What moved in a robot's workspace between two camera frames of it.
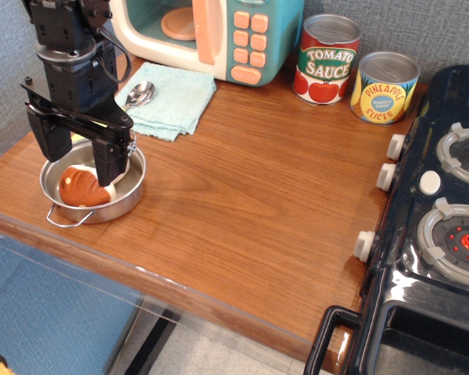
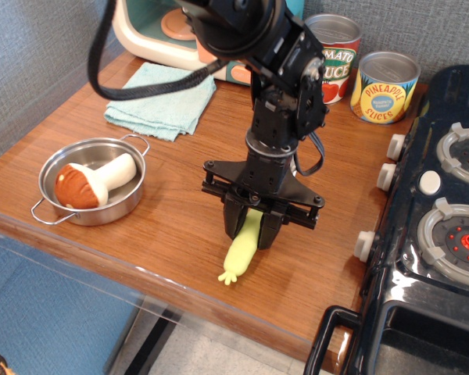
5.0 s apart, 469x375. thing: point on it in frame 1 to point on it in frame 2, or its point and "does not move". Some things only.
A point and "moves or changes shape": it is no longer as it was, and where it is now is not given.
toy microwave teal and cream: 249,42 does not move
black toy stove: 422,309 does not move
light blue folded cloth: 181,98 does not move
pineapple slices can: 384,87 does not move
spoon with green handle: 141,94 moves or changes shape
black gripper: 108,121 to 269,183
